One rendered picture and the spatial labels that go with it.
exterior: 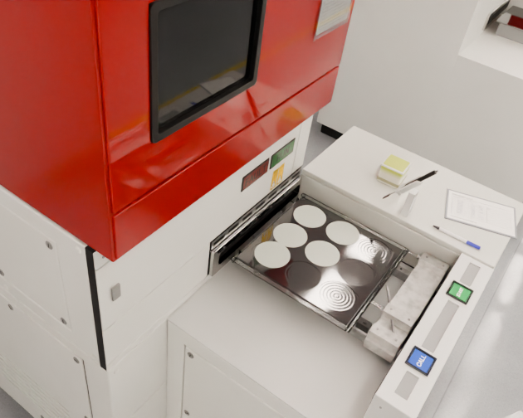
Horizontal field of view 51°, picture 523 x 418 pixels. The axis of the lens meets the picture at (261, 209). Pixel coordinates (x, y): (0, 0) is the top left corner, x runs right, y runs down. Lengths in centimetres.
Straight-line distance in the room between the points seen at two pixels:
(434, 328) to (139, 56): 94
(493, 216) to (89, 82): 130
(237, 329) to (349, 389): 31
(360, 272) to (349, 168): 39
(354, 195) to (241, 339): 56
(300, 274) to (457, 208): 55
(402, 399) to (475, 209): 73
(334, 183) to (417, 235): 29
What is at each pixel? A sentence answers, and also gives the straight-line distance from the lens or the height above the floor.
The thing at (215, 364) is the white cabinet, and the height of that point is 77.
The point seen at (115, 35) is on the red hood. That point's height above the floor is 165.
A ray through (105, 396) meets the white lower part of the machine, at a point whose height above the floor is 69.
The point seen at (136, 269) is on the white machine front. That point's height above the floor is 109.
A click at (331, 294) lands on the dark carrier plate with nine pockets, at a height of 90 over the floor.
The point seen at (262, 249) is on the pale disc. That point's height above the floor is 90.
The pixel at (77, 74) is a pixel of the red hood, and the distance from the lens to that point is 84.
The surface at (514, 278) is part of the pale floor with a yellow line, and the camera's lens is 315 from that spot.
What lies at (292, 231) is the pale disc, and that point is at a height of 90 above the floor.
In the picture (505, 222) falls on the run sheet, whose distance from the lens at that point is 179.
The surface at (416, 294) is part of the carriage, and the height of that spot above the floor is 88.
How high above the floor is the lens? 199
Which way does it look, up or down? 41 degrees down
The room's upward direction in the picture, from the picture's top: 9 degrees clockwise
